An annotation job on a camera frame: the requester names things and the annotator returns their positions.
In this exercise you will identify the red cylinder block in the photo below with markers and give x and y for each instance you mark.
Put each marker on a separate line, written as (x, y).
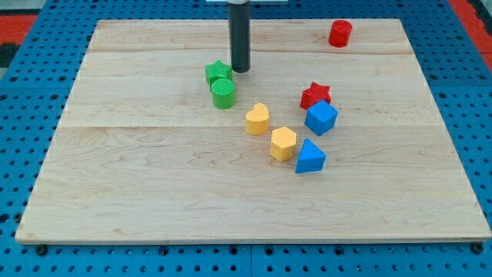
(340, 33)

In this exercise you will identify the green star block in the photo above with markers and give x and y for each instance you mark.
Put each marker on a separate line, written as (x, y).
(216, 71)

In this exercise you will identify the yellow hexagon block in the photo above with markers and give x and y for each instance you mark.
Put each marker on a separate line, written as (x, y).
(283, 144)

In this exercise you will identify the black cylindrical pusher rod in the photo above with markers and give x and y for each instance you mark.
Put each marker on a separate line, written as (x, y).
(239, 17)

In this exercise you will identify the green cylinder block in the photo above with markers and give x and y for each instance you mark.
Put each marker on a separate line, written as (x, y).
(223, 93)

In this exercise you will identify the light wooden board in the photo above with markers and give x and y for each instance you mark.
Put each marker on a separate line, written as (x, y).
(142, 157)

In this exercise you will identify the blue cube block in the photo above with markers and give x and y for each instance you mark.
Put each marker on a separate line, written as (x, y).
(321, 117)

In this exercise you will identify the blue triangle block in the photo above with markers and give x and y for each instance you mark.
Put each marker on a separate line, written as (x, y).
(310, 158)

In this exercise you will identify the red star block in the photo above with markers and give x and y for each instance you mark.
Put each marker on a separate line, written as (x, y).
(314, 94)

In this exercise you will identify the yellow heart block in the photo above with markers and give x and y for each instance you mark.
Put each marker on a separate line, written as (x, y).
(257, 120)

